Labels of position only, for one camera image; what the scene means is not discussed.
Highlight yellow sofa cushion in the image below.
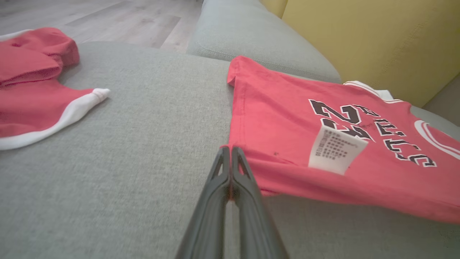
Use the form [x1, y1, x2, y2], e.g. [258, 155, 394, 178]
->
[261, 0, 460, 108]

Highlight grey sofa backrest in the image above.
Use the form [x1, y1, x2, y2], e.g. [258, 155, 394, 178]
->
[422, 74, 460, 126]

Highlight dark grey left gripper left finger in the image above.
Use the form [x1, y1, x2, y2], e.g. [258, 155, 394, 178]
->
[175, 146, 230, 259]

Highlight red jersey with black lettering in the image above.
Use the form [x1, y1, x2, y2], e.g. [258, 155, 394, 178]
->
[226, 56, 460, 224]

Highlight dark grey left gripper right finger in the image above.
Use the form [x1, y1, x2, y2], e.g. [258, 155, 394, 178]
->
[230, 146, 288, 259]

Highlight red shorts with white trim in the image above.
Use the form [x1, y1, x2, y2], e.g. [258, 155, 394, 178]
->
[0, 28, 111, 151]

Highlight grey fabric sofa seat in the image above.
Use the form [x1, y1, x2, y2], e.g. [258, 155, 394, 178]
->
[0, 41, 460, 259]

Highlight grey sofa cushion with seam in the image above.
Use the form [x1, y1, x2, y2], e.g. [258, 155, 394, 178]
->
[187, 0, 342, 84]

